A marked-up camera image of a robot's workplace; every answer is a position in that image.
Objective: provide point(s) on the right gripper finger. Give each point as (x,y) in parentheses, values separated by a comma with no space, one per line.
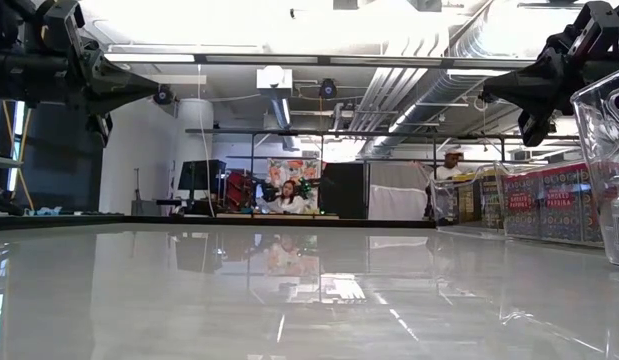
(534,90)
(536,130)

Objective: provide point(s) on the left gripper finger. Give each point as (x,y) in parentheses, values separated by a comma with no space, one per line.
(119,90)
(103,127)

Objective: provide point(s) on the background black robot arm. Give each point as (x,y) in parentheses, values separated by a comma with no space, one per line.
(305,189)

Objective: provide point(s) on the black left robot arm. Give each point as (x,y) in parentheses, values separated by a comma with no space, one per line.
(24,77)

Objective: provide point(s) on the grey stand with pole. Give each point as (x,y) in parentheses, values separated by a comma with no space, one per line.
(138,200)

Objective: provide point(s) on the person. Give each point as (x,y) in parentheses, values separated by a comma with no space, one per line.
(450,167)
(287,197)

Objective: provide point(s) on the light blue object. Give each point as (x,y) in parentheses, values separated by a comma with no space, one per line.
(44,211)

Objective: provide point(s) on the black background monitor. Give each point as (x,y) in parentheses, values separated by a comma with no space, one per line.
(201,175)

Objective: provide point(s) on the red background cart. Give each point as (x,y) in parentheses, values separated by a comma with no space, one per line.
(238,190)

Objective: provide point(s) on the grey-white partition curtain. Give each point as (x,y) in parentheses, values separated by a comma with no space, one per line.
(399,195)

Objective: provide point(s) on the colourful poster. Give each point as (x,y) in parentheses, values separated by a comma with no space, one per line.
(289,169)

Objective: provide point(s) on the overhead rig light bar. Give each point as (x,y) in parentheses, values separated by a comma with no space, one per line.
(314,60)

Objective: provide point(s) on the black partition panel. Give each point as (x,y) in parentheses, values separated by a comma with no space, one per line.
(344,190)

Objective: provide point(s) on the round black ceiling camera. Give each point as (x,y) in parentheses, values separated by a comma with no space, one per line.
(164,95)

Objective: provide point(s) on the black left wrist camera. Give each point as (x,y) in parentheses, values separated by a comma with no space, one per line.
(64,22)

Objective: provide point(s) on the black table frame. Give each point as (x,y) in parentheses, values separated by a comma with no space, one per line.
(189,220)

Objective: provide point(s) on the black background rail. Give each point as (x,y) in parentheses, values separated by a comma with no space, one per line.
(364,133)

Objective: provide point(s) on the overhead camera with blue light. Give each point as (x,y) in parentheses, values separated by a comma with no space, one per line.
(328,89)

